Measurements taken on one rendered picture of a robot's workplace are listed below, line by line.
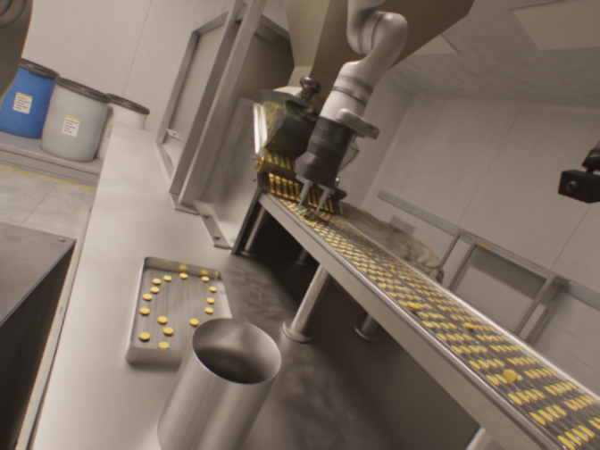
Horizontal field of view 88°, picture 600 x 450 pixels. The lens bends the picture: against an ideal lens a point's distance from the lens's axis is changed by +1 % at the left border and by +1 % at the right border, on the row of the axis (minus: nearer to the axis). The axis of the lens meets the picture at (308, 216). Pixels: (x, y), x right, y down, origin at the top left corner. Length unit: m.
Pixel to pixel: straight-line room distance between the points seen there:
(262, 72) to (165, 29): 3.37
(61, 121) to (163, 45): 1.51
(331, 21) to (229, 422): 0.68
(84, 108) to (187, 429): 3.13
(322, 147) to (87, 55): 3.83
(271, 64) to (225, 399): 0.86
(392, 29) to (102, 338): 0.59
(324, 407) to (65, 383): 0.26
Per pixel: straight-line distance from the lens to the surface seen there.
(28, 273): 0.51
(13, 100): 3.72
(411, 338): 0.34
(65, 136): 3.36
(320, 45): 0.75
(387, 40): 0.61
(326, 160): 0.59
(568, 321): 4.19
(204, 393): 0.28
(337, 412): 0.44
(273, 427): 0.38
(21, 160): 3.43
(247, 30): 0.86
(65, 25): 4.30
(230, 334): 0.34
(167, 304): 0.48
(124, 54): 4.26
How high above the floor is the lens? 1.07
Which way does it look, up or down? 11 degrees down
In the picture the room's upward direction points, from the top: 24 degrees clockwise
